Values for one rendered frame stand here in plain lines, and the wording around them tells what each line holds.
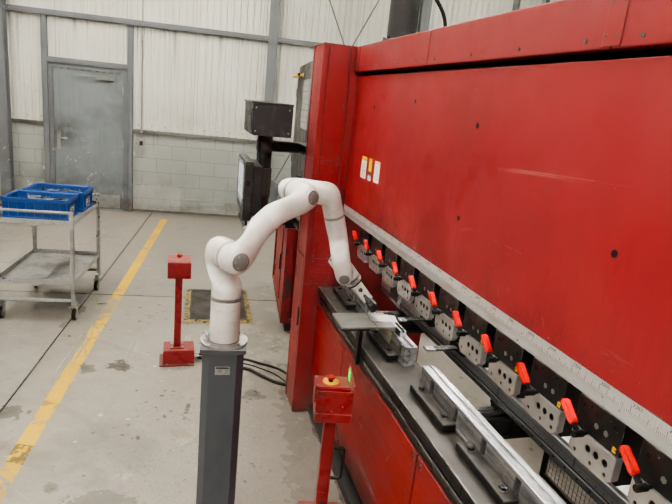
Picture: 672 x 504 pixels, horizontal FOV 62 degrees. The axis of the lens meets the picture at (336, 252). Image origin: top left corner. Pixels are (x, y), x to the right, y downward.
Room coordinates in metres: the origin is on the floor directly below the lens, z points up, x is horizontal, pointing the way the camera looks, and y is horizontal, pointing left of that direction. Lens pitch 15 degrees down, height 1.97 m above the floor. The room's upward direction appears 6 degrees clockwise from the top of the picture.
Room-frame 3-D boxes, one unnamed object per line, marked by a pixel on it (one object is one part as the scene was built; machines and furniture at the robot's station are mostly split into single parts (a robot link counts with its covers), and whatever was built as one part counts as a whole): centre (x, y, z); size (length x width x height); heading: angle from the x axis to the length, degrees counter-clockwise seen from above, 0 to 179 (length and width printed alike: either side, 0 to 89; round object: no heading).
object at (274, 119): (3.59, 0.52, 1.53); 0.51 x 0.25 x 0.85; 16
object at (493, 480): (1.55, -0.54, 0.89); 0.30 x 0.05 x 0.03; 17
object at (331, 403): (2.22, -0.05, 0.75); 0.20 x 0.16 x 0.18; 6
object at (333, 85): (3.51, -0.19, 1.15); 0.85 x 0.25 x 2.30; 107
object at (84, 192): (4.94, 2.54, 0.92); 0.50 x 0.36 x 0.18; 101
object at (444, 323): (1.98, -0.47, 1.26); 0.15 x 0.09 x 0.17; 17
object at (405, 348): (2.48, -0.32, 0.92); 0.39 x 0.06 x 0.10; 17
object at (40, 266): (4.70, 2.50, 0.47); 0.90 x 0.66 x 0.95; 11
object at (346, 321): (2.49, -0.16, 1.00); 0.26 x 0.18 x 0.01; 107
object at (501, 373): (1.60, -0.59, 1.26); 0.15 x 0.09 x 0.17; 17
